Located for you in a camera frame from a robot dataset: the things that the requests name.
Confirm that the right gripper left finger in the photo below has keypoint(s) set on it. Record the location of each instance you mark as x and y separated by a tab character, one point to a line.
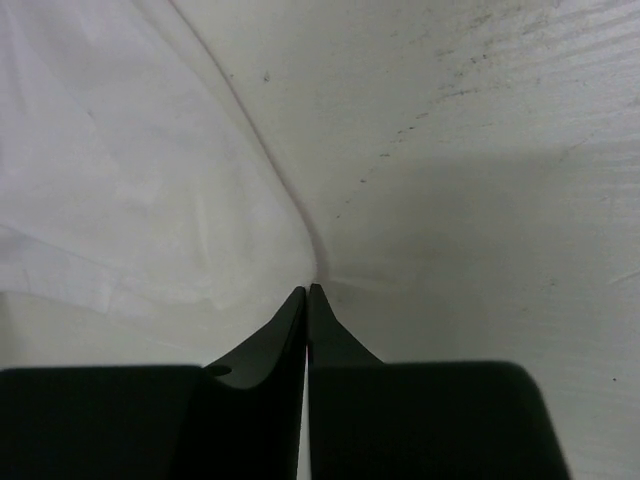
238	417

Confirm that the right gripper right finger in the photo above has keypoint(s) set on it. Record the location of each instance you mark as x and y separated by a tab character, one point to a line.
440	420

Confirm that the white tank top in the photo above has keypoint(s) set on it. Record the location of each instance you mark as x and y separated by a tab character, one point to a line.
129	174

